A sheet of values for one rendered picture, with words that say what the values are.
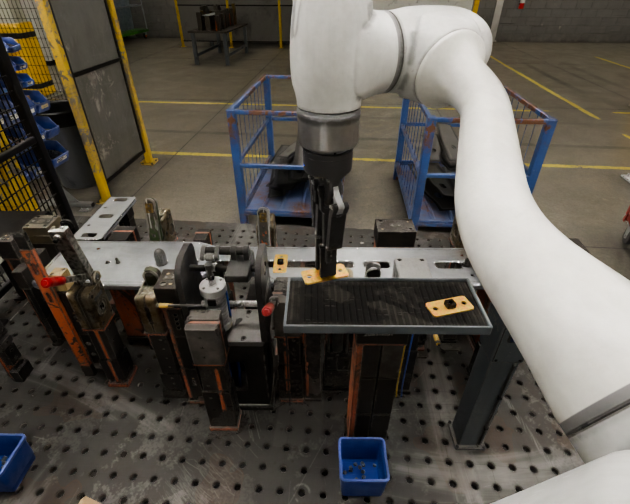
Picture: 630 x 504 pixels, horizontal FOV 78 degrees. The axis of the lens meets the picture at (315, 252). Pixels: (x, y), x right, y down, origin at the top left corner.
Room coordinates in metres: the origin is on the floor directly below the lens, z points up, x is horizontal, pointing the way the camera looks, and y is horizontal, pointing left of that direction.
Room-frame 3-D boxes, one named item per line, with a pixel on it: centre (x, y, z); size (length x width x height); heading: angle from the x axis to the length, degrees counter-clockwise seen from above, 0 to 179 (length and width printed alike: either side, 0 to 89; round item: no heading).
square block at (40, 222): (1.03, 0.84, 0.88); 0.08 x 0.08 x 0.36; 89
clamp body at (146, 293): (0.70, 0.39, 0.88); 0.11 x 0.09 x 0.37; 179
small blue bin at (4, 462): (0.46, 0.73, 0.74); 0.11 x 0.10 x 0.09; 89
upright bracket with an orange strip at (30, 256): (0.74, 0.67, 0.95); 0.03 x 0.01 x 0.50; 89
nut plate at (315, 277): (0.57, -0.02, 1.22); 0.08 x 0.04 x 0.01; 108
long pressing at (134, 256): (0.90, 0.08, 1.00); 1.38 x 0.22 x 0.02; 89
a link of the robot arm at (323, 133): (0.57, -0.02, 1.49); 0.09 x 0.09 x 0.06
